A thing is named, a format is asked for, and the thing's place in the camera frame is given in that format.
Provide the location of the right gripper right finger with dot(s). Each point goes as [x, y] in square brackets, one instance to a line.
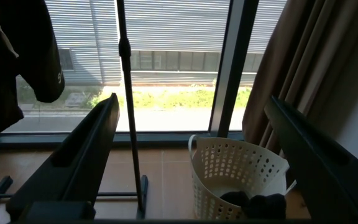
[328, 174]

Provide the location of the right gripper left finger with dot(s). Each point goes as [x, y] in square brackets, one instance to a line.
[73, 174]

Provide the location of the heap of clothes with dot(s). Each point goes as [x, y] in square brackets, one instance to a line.
[259, 205]

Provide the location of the black garment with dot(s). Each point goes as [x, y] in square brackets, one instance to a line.
[11, 46]

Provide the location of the black clothes rack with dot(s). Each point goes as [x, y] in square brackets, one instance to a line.
[129, 93]

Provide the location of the white laundry basket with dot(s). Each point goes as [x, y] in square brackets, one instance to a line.
[228, 165]

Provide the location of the brown curtain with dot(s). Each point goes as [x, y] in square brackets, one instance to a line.
[278, 62]

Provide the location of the window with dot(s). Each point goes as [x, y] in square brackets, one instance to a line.
[172, 37]

